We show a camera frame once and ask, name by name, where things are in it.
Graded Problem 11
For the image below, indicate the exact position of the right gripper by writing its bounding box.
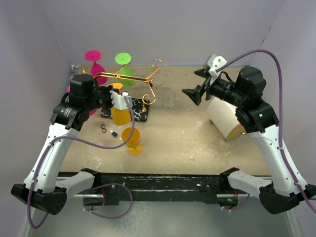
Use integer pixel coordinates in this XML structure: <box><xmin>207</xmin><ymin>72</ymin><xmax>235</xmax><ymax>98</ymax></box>
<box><xmin>183</xmin><ymin>67</ymin><xmax>247</xmax><ymax>107</ymax></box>

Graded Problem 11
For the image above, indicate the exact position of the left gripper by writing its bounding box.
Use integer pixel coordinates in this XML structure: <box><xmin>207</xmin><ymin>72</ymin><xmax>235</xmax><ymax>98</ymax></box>
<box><xmin>85</xmin><ymin>84</ymin><xmax>119</xmax><ymax>112</ymax></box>

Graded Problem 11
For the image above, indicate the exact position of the orange wine glass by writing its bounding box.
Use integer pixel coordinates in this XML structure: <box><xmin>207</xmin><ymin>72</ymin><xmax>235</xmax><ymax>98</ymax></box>
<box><xmin>107</xmin><ymin>82</ymin><xmax>132</xmax><ymax>125</ymax></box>
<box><xmin>121</xmin><ymin>127</ymin><xmax>143</xmax><ymax>156</ymax></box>

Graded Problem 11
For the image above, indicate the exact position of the pink wine glass front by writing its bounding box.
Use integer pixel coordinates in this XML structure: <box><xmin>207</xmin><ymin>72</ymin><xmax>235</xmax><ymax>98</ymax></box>
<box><xmin>67</xmin><ymin>86</ymin><xmax>97</xmax><ymax>116</ymax></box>

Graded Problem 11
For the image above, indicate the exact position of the pink wine glass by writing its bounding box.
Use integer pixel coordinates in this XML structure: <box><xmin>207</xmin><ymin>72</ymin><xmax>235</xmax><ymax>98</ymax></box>
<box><xmin>83</xmin><ymin>50</ymin><xmax>106</xmax><ymax>76</ymax></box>
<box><xmin>67</xmin><ymin>86</ymin><xmax>97</xmax><ymax>116</ymax></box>

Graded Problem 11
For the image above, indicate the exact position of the green wine glass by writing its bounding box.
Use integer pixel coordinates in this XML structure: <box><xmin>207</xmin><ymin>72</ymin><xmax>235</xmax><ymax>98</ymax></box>
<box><xmin>115</xmin><ymin>52</ymin><xmax>134</xmax><ymax>88</ymax></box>

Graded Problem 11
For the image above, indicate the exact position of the gold wine glass rack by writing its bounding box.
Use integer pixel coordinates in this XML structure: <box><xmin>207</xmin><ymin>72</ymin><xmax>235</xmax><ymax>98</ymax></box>
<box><xmin>82</xmin><ymin>58</ymin><xmax>163</xmax><ymax>123</ymax></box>

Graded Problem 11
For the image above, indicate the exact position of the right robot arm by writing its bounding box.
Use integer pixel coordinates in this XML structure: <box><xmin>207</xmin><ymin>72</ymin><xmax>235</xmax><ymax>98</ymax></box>
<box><xmin>182</xmin><ymin>66</ymin><xmax>316</xmax><ymax>214</ymax></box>

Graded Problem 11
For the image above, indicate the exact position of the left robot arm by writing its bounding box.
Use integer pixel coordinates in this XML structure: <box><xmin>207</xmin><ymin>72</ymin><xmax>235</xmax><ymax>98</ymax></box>
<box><xmin>11</xmin><ymin>74</ymin><xmax>132</xmax><ymax>215</ymax></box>

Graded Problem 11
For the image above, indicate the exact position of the white cylindrical box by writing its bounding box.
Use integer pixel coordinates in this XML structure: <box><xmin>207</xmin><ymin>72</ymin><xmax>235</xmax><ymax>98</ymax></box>
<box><xmin>207</xmin><ymin>97</ymin><xmax>244</xmax><ymax>140</ymax></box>

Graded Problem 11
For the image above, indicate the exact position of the small blue dropper bottle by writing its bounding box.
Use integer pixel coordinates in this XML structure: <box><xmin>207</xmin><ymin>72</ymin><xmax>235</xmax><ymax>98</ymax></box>
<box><xmin>109</xmin><ymin>130</ymin><xmax>118</xmax><ymax>137</ymax></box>

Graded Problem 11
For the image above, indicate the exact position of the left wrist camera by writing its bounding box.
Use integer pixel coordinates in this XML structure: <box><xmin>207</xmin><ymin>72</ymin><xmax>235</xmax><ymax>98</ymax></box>
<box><xmin>121</xmin><ymin>91</ymin><xmax>130</xmax><ymax>98</ymax></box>

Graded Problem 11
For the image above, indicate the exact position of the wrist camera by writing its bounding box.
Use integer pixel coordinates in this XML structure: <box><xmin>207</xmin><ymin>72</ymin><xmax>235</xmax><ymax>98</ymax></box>
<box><xmin>203</xmin><ymin>54</ymin><xmax>227</xmax><ymax>85</ymax></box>
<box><xmin>121</xmin><ymin>91</ymin><xmax>130</xmax><ymax>98</ymax></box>

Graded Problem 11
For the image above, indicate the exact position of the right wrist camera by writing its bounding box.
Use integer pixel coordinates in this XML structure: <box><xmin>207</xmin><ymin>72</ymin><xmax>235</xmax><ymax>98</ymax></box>
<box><xmin>203</xmin><ymin>54</ymin><xmax>227</xmax><ymax>85</ymax></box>

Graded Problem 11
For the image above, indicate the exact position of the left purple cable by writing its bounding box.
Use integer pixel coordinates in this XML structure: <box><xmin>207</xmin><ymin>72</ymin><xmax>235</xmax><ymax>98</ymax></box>
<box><xmin>26</xmin><ymin>96</ymin><xmax>136</xmax><ymax>229</ymax></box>

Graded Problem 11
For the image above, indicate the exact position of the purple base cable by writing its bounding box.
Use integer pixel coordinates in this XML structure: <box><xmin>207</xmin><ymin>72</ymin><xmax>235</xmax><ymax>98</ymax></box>
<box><xmin>83</xmin><ymin>182</ymin><xmax>135</xmax><ymax>219</ymax></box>

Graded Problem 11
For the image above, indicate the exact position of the black base frame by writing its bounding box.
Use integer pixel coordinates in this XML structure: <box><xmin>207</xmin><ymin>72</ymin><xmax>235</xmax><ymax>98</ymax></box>
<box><xmin>74</xmin><ymin>171</ymin><xmax>243</xmax><ymax>205</ymax></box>

